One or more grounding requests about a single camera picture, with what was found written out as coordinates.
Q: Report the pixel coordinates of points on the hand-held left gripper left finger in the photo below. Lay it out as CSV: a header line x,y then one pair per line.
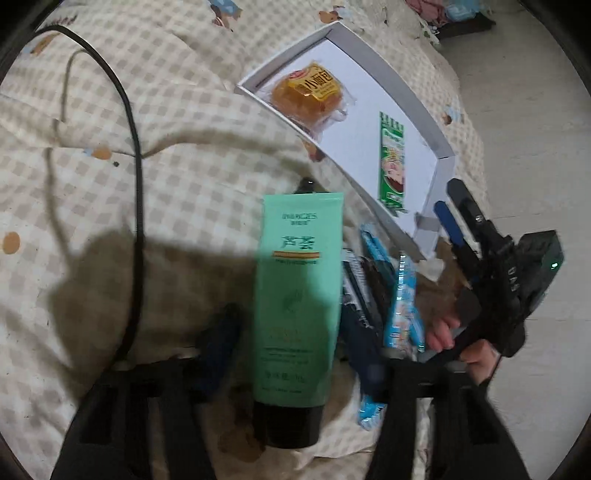
x,y
218,344

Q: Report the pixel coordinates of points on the beige checked quilt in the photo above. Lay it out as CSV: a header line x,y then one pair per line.
x,y
161,161

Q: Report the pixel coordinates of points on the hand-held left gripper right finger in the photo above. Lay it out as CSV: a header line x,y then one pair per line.
x,y
364,360

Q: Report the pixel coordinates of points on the green cosmetic tube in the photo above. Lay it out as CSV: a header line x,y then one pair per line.
x,y
295,295

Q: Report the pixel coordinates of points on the pink cloth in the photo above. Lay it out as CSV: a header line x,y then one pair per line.
x,y
425,11

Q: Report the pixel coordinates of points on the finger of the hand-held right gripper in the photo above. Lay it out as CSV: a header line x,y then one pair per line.
x,y
449,226
466,203

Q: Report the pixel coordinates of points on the white cardboard box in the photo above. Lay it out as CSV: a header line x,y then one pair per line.
x,y
351,92

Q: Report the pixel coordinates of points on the light blue snack packet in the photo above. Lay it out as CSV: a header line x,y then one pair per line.
x,y
378,251
404,309

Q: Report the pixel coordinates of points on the dark snack packet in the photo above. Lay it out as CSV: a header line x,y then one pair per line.
x,y
358,286

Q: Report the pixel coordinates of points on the light blue pack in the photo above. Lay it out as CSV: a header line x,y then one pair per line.
x,y
461,8

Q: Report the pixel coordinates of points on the person's right hand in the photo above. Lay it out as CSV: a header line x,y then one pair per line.
x,y
441,334

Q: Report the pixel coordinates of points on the wrapped orange bread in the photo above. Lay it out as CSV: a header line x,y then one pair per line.
x,y
307,99

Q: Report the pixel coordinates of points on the green snack packet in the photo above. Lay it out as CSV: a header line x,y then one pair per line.
x,y
392,161

